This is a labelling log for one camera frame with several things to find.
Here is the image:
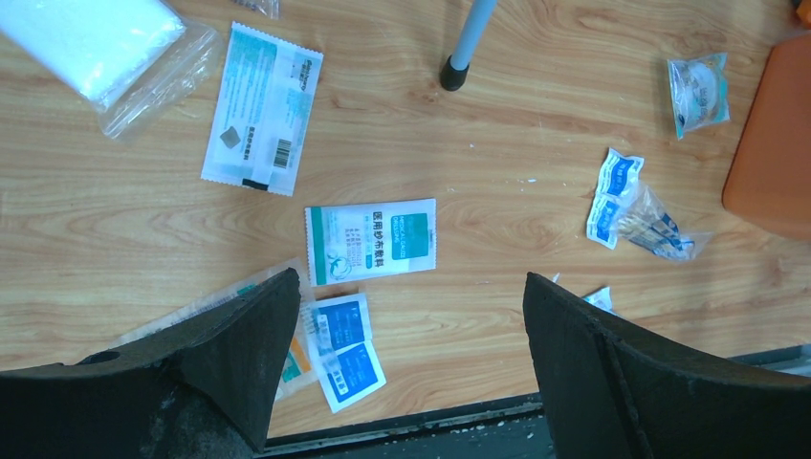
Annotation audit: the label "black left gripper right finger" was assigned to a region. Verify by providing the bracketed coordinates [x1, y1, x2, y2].
[523, 273, 810, 458]

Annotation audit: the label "grey tripod stand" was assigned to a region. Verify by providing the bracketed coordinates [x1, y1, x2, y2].
[439, 0, 498, 92]

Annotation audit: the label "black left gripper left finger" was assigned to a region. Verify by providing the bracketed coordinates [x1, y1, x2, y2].
[1, 268, 300, 458]

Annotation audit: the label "white teal gauze packet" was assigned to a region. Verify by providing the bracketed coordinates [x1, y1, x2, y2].
[304, 198, 438, 287]

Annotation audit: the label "orange medicine box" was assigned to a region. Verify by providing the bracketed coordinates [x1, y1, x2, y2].
[722, 33, 810, 241]

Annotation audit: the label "clear bag white cotton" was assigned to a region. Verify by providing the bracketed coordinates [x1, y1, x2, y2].
[1, 1, 224, 140]

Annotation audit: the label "clear bag bandage pack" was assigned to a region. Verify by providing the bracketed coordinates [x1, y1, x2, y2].
[109, 258, 318, 401]

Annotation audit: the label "white teal dressing packet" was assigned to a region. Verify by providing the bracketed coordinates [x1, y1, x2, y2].
[201, 23, 323, 196]

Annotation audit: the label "teal sachet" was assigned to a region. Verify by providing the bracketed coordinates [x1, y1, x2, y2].
[581, 286, 616, 316]

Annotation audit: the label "teal header tape bag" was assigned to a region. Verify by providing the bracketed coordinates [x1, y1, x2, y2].
[667, 53, 731, 141]

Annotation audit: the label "blue white wipe packets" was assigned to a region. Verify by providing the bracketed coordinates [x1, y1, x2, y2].
[585, 148, 645, 250]

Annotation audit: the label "blue alcohol pad pair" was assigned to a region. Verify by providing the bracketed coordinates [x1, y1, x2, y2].
[303, 294, 386, 413]

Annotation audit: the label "clear bag cotton swabs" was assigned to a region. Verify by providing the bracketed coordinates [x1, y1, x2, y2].
[617, 182, 714, 262]

